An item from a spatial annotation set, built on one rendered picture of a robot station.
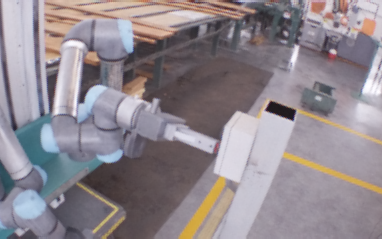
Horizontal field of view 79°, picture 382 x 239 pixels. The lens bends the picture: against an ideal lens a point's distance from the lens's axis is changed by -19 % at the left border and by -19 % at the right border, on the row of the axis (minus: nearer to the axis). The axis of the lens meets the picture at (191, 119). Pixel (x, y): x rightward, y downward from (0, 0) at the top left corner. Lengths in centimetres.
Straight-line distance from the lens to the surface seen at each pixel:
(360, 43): 924
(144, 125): 56
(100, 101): 66
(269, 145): 51
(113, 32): 93
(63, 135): 72
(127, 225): 188
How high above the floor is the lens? 151
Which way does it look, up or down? 30 degrees down
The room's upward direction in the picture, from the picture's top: 10 degrees clockwise
